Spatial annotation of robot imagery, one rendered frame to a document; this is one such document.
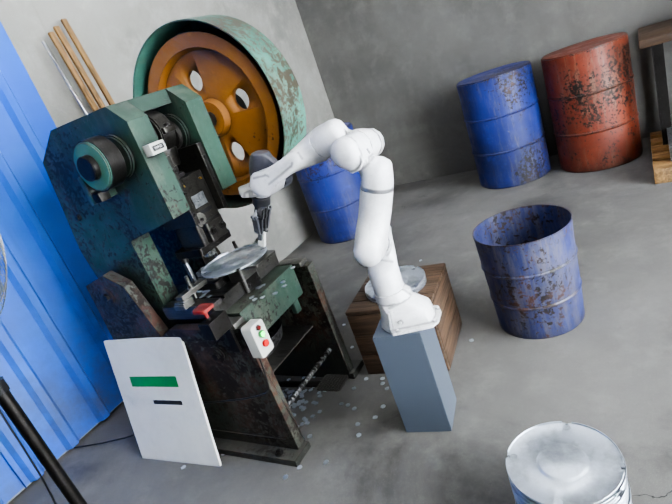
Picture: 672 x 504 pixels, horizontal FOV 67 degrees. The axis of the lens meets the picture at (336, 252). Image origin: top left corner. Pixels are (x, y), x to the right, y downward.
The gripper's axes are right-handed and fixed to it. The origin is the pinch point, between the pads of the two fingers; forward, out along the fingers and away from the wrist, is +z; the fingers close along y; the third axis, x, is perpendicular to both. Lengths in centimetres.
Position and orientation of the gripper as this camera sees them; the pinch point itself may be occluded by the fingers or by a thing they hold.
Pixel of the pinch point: (262, 239)
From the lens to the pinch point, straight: 214.2
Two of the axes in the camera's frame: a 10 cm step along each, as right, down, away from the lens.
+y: 4.3, -4.5, 7.8
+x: -9.0, -2.7, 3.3
